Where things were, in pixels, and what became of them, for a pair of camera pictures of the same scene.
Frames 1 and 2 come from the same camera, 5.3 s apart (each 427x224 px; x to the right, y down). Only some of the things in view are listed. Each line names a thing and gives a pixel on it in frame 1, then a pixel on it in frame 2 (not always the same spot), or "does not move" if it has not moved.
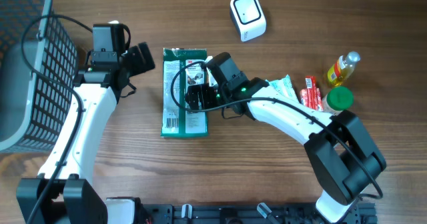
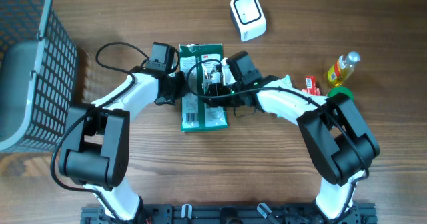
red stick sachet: [311, 87] does not move
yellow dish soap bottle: [343, 68] does not move
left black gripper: [140, 66] to [181, 78]
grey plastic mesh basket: [35, 111] does not move
